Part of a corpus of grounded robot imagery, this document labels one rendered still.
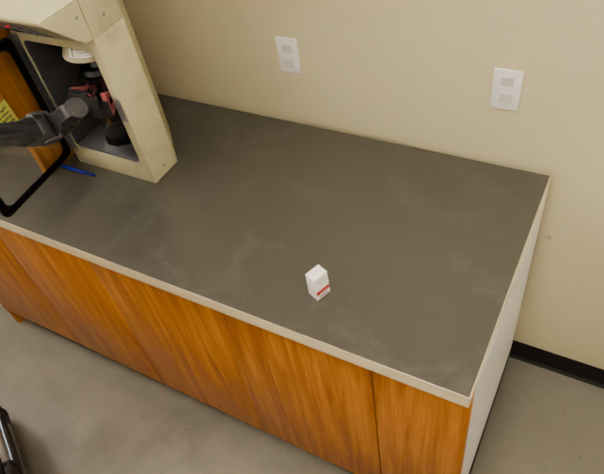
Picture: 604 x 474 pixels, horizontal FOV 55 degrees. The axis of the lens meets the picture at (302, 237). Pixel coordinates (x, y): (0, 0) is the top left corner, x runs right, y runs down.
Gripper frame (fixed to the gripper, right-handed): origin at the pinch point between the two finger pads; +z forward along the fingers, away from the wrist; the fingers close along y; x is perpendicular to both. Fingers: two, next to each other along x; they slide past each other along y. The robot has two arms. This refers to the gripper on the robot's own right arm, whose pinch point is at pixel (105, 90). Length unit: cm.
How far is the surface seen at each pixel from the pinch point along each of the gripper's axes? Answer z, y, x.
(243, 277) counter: -30, -59, 26
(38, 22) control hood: -22.5, -14.4, -31.8
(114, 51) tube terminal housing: -6.2, -16.0, -17.0
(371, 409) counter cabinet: -36, -94, 57
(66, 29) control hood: -17.2, -15.7, -27.8
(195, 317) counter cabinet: -35, -42, 44
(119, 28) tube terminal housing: -2.3, -16.1, -21.2
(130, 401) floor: -38, 10, 120
